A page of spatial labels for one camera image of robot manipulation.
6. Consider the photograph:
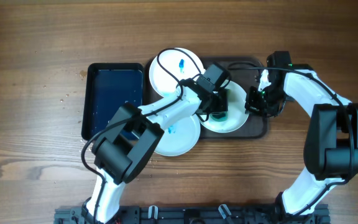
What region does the white plate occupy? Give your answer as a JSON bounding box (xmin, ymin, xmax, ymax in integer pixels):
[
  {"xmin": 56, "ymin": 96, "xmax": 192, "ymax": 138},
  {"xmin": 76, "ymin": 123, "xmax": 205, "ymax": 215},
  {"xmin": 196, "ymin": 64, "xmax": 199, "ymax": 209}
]
[
  {"xmin": 201, "ymin": 81, "xmax": 249, "ymax": 133},
  {"xmin": 149, "ymin": 47, "xmax": 205, "ymax": 97}
]

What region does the pale blue plate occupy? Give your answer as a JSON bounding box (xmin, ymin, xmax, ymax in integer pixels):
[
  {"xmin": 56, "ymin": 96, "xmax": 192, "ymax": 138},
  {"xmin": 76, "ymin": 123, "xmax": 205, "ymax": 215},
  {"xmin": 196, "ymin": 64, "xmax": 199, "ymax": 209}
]
[{"xmin": 155, "ymin": 115, "xmax": 201, "ymax": 157}]

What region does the white plate top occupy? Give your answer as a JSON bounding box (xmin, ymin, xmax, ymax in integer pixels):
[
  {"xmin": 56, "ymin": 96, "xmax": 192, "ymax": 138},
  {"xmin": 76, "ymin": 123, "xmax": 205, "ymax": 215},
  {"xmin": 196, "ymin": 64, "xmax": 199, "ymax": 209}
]
[{"xmin": 149, "ymin": 47, "xmax": 205, "ymax": 97}]

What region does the green yellow sponge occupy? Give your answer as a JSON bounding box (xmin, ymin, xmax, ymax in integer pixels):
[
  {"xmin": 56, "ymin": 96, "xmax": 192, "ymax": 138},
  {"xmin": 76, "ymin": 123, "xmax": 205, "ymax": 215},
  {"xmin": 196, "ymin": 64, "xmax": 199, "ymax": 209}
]
[{"xmin": 210, "ymin": 112, "xmax": 227, "ymax": 122}]

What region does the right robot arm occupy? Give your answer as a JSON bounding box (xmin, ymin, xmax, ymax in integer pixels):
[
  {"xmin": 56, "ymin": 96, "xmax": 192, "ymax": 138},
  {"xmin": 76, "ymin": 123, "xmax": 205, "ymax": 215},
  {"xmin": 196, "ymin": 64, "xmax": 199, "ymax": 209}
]
[{"xmin": 245, "ymin": 51, "xmax": 358, "ymax": 223}]

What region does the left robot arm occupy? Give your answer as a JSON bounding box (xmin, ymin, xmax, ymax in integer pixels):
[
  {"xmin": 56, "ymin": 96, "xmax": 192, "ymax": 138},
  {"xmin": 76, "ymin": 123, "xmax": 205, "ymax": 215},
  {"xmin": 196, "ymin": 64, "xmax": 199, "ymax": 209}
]
[{"xmin": 82, "ymin": 86, "xmax": 227, "ymax": 223}]

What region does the brown serving tray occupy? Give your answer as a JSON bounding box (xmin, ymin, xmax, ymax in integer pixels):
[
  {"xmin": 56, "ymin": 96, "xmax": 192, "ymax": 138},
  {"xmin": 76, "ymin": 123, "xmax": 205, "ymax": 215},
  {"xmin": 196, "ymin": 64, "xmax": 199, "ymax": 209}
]
[{"xmin": 143, "ymin": 56, "xmax": 269, "ymax": 139}]

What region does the black water tray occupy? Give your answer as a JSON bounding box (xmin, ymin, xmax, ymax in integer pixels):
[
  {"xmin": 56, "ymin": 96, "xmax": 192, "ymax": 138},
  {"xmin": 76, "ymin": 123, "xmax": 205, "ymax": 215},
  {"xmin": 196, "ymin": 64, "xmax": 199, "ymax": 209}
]
[{"xmin": 81, "ymin": 63, "xmax": 144, "ymax": 141}]

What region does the right black cable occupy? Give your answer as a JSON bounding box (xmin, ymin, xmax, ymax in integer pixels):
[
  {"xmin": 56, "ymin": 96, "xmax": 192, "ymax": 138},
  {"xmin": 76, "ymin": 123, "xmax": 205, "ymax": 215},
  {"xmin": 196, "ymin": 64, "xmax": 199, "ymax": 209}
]
[{"xmin": 227, "ymin": 61, "xmax": 354, "ymax": 215}]

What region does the black cable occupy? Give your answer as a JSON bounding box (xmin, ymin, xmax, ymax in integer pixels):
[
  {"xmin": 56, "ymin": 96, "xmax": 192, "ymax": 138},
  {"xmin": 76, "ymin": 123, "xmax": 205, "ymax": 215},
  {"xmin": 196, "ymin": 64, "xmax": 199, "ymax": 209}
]
[
  {"xmin": 81, "ymin": 47, "xmax": 231, "ymax": 224},
  {"xmin": 227, "ymin": 61, "xmax": 354, "ymax": 215}
]

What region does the left black cable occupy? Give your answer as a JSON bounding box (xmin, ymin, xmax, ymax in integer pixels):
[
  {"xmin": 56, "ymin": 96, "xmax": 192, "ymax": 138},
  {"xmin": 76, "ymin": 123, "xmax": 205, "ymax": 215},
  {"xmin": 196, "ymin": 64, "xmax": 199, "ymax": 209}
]
[{"xmin": 81, "ymin": 47, "xmax": 231, "ymax": 224}]

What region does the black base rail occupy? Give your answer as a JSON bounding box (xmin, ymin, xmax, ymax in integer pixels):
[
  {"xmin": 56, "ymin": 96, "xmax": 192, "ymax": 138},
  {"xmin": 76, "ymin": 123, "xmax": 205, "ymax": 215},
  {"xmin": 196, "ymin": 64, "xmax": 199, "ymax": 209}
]
[{"xmin": 53, "ymin": 204, "xmax": 331, "ymax": 224}]

